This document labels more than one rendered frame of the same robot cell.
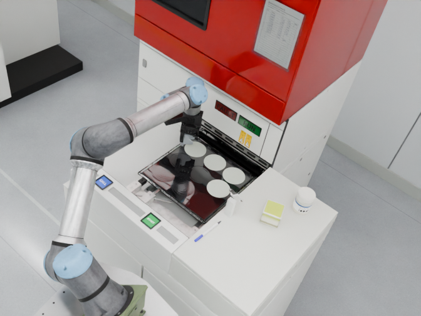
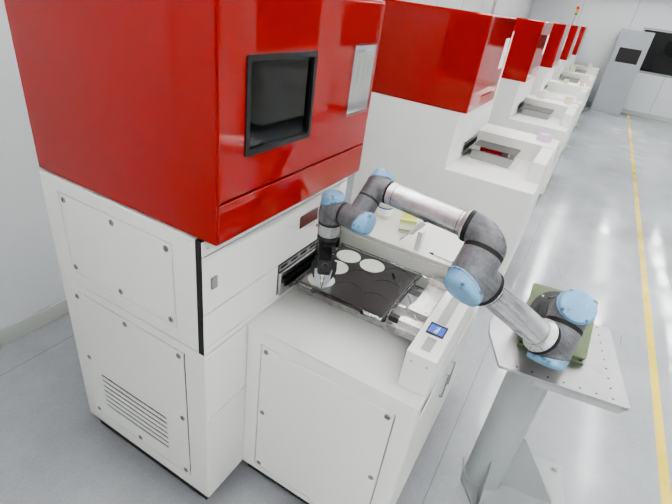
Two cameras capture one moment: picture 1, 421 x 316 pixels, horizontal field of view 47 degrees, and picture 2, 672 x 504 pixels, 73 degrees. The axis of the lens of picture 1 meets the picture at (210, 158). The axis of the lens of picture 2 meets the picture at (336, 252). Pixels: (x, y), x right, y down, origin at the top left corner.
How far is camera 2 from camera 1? 2.29 m
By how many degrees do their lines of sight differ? 73
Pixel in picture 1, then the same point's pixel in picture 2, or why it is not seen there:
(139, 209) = (450, 302)
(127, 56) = not seen: outside the picture
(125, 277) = (497, 335)
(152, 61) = (225, 265)
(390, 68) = not seen: hidden behind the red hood
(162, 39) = (261, 201)
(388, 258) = not seen: hidden behind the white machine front
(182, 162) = (348, 288)
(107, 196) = (453, 325)
